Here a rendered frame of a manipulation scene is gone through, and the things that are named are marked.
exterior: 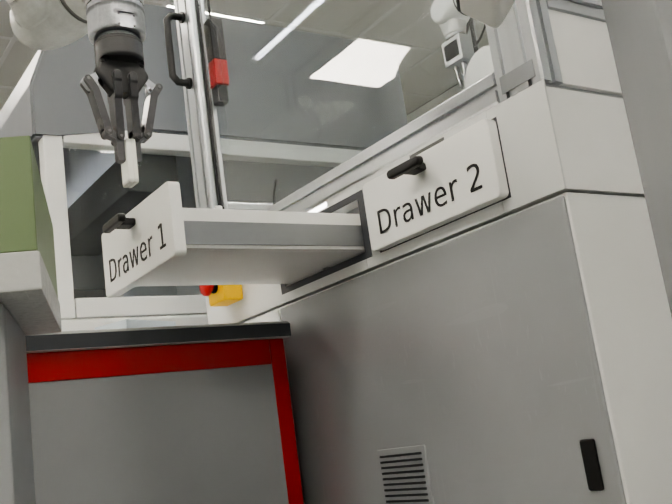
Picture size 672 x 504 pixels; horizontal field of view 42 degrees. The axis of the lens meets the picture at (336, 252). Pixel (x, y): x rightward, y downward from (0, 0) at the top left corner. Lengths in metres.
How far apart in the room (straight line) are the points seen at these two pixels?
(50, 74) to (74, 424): 1.16
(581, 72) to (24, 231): 0.73
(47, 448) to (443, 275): 0.64
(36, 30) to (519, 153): 0.85
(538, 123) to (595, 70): 0.14
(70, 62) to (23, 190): 1.47
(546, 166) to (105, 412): 0.77
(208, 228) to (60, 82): 1.13
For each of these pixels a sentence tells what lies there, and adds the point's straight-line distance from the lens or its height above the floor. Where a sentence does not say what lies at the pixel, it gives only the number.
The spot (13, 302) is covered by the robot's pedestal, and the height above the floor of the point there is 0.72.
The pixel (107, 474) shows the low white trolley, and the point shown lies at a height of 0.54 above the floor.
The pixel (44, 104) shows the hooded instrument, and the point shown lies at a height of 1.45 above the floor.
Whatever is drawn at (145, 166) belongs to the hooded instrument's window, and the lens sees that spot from 2.35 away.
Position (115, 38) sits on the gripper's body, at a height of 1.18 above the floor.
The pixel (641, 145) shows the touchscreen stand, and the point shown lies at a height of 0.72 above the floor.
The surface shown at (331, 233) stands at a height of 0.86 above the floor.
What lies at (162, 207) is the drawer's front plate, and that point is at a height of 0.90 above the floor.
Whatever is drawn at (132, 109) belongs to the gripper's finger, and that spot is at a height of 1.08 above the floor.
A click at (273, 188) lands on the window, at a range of 1.69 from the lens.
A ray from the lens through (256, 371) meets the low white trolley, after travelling 1.53.
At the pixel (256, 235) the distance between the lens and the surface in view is 1.30.
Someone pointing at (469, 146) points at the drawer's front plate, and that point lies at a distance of 1.20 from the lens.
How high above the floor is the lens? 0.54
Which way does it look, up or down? 12 degrees up
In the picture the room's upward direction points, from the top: 8 degrees counter-clockwise
